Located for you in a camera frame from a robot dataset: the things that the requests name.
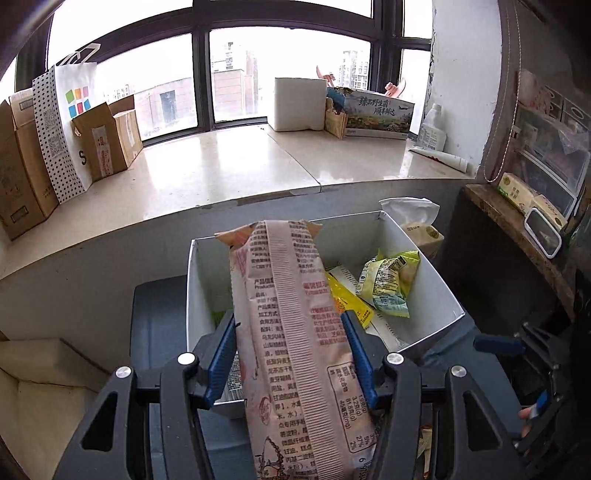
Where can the dark framed window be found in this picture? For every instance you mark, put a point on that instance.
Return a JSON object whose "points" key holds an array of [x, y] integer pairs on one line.
{"points": [[203, 69]]}

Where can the clear plastic drawer organizer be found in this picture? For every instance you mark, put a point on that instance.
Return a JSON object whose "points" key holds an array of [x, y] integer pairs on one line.
{"points": [[549, 152]]}

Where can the tall cardboard box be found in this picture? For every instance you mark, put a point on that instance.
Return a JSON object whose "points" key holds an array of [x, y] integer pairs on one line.
{"points": [[25, 108]]}

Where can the large green snack packet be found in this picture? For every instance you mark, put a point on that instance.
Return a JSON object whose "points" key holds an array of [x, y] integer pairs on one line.
{"points": [[217, 317]]}

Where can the pink figurine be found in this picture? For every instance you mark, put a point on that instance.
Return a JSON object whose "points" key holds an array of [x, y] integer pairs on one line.
{"points": [[396, 88], [325, 76]]}

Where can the stone windowsill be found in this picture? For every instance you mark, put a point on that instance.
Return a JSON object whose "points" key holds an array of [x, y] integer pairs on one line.
{"points": [[207, 170]]}

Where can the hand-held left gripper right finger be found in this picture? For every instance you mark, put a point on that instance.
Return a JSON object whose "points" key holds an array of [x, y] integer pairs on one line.
{"points": [[358, 355]]}

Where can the polka dot paper bag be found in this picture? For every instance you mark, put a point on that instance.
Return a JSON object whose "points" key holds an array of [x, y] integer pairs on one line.
{"points": [[53, 138]]}

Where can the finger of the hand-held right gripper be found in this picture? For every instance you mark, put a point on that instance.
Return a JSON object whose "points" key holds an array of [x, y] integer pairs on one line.
{"points": [[496, 344], [540, 402]]}

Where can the beige tissue pack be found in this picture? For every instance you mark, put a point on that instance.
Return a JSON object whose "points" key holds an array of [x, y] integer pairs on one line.
{"points": [[422, 233]]}

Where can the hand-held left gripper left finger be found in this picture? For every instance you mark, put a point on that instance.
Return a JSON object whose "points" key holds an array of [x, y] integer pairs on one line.
{"points": [[221, 355]]}

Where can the person's right hand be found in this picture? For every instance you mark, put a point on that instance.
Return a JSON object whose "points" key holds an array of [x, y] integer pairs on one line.
{"points": [[525, 415]]}

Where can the white rimmed container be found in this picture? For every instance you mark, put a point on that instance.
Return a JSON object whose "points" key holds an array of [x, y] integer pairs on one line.
{"points": [[544, 233]]}

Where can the yellow-green snack packet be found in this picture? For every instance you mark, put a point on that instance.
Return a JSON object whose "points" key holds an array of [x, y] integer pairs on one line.
{"points": [[385, 281]]}

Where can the white square box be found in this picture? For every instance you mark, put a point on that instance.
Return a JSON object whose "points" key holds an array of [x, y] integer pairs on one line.
{"points": [[298, 104]]}

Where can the white storage box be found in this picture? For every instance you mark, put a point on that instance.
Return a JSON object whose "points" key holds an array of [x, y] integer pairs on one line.
{"points": [[429, 286]]}

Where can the landscape printed carton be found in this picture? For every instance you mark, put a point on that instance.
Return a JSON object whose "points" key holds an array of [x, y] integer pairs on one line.
{"points": [[378, 115]]}

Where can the large cardboard box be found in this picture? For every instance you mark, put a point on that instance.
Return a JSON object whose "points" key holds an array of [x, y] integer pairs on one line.
{"points": [[23, 184]]}

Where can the open cardboard box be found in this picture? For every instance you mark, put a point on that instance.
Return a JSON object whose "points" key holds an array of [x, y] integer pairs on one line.
{"points": [[106, 138]]}

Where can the white plastic bottle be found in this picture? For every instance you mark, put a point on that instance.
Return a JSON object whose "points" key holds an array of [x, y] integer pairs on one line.
{"points": [[431, 131]]}

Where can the pink snack packet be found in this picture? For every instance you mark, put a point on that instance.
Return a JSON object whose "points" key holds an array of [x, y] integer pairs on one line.
{"points": [[295, 346]]}

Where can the pink and white wrapper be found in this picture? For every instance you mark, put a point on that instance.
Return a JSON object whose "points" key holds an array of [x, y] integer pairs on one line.
{"points": [[535, 90]]}

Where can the marble shelf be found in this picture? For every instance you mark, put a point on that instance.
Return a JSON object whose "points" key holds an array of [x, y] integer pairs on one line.
{"points": [[503, 221]]}

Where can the white tube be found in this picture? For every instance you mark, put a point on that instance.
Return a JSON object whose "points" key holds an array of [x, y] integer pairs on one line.
{"points": [[438, 158]]}

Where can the white bag with coloured squares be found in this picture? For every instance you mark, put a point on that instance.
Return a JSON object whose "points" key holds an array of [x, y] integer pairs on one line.
{"points": [[78, 83]]}

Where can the small brown paper bag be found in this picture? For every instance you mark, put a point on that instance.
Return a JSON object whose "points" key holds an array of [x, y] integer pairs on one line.
{"points": [[336, 122]]}

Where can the cream sofa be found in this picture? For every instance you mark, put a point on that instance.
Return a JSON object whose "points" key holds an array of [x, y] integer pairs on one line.
{"points": [[41, 415]]}

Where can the blue fabric table cover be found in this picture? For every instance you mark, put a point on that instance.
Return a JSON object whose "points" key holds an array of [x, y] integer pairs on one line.
{"points": [[157, 323]]}

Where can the white and green snack packet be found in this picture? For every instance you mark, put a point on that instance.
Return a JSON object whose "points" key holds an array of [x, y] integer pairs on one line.
{"points": [[385, 331]]}

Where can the yellow and white tissue pack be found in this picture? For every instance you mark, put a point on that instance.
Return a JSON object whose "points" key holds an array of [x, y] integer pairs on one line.
{"points": [[517, 189]]}

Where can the yellow snack packet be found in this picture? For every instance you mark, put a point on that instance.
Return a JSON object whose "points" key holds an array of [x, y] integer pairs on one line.
{"points": [[346, 300]]}

